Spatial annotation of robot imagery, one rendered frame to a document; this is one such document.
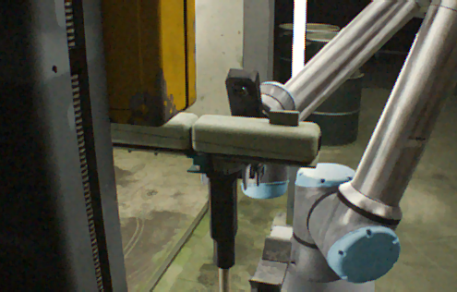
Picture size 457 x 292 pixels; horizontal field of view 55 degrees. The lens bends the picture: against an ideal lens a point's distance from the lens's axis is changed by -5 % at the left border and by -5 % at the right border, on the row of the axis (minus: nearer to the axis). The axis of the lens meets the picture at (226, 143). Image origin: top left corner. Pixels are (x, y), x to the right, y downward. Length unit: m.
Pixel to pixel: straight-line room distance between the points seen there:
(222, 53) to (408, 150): 2.48
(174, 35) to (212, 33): 3.05
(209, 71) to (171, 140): 2.80
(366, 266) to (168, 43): 0.82
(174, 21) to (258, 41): 2.98
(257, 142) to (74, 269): 0.34
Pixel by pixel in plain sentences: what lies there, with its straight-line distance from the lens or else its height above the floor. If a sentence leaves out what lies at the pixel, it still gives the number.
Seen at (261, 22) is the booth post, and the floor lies 1.05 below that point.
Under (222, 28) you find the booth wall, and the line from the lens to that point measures 3.29.
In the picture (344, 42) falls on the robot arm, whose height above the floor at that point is 1.24.
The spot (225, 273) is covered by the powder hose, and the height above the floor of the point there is 0.98.
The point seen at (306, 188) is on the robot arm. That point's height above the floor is 0.89.
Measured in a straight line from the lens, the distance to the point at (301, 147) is 0.53.
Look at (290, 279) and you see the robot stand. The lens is 1.22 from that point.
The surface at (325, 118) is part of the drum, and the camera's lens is 3.77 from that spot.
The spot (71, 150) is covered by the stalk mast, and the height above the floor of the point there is 1.29.
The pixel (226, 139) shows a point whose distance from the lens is 0.55.
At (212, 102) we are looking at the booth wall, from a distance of 3.42.
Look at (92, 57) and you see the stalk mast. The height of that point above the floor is 1.33.
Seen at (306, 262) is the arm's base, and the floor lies 0.69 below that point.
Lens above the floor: 1.38
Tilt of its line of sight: 21 degrees down
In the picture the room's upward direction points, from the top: straight up
